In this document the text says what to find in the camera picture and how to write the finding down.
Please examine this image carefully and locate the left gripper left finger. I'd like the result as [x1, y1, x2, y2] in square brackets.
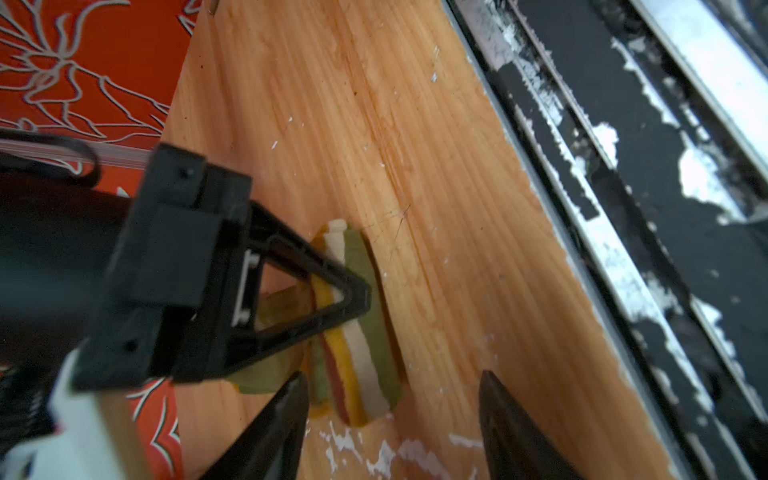
[202, 372, 309, 479]

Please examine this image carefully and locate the green striped sock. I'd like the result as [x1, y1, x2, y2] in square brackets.
[227, 219, 403, 428]

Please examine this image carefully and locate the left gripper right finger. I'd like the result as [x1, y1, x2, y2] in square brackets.
[478, 370, 581, 479]

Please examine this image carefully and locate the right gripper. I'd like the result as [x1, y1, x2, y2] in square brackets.
[1, 144, 372, 479]

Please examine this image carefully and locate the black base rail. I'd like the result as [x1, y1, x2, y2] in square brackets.
[448, 1, 767, 479]

